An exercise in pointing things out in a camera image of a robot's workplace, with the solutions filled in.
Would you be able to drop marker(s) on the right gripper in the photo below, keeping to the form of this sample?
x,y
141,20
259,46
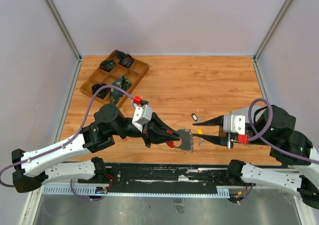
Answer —
x,y
224,138

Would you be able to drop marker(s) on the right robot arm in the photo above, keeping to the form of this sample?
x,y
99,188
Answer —
x,y
290,147

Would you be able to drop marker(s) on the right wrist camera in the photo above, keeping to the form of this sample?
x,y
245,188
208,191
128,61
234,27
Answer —
x,y
235,122

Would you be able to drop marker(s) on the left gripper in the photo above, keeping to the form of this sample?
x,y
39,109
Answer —
x,y
149,133

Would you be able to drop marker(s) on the key with black tag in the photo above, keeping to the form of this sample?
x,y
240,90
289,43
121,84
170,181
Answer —
x,y
196,118

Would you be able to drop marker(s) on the dark tie purple pattern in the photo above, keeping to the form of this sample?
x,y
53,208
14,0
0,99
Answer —
x,y
127,62

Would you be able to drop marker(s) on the dark tie orange flowers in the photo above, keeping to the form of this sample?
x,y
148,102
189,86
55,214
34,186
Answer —
x,y
102,93

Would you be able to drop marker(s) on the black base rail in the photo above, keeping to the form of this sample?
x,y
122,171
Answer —
x,y
164,179

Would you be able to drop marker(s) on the green patterned rolled tie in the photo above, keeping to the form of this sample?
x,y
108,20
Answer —
x,y
107,65

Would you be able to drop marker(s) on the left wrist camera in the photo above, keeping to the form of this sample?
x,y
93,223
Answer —
x,y
142,115

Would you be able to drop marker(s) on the dark folded tie back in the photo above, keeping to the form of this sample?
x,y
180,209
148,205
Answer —
x,y
121,55

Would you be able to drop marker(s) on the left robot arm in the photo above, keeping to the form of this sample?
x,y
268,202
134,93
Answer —
x,y
36,168

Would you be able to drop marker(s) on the blue tie yellow flowers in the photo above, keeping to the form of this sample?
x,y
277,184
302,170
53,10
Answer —
x,y
124,84

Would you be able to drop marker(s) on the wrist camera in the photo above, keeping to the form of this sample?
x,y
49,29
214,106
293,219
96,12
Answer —
x,y
142,115
235,122

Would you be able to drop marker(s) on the wooden compartment tray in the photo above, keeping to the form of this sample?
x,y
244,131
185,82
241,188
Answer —
x,y
135,74

